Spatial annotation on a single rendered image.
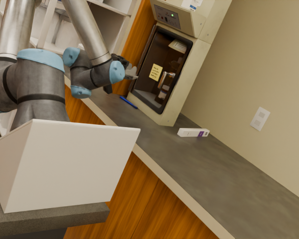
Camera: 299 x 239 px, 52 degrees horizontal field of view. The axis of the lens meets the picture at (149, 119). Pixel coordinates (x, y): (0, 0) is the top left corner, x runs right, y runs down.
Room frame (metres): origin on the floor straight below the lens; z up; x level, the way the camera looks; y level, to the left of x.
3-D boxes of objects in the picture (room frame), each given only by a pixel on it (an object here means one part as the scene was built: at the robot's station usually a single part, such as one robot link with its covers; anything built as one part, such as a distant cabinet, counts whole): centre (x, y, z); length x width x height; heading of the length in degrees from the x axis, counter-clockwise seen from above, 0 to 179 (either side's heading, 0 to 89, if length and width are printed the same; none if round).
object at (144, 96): (1.63, 0.06, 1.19); 0.30 x 0.01 x 0.40; 46
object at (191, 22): (1.60, 0.10, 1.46); 0.32 x 0.11 x 0.10; 46
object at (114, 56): (1.30, 0.24, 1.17); 0.12 x 0.08 x 0.09; 136
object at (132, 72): (1.36, 0.15, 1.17); 0.09 x 0.03 x 0.06; 134
